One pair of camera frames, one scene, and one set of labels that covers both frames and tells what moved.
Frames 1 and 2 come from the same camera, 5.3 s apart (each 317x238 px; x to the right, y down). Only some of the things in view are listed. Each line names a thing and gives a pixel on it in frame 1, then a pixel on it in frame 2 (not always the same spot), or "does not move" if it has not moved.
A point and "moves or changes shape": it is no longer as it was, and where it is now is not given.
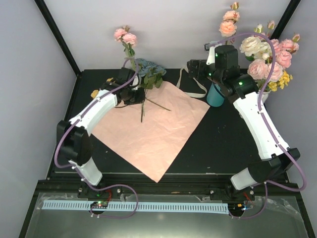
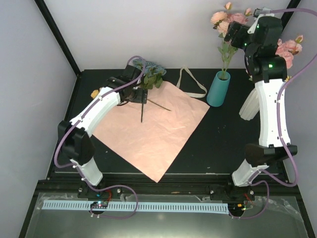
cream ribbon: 189,94 does not move
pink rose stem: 228,28 moves or changes shape
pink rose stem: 128,39 -> 247,12
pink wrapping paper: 149,134 does not move
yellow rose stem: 94,93 does not move
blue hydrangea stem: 151,75 does not move
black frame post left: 56,32 does not move
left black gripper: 141,98 does not move
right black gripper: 193,69 -> 242,29
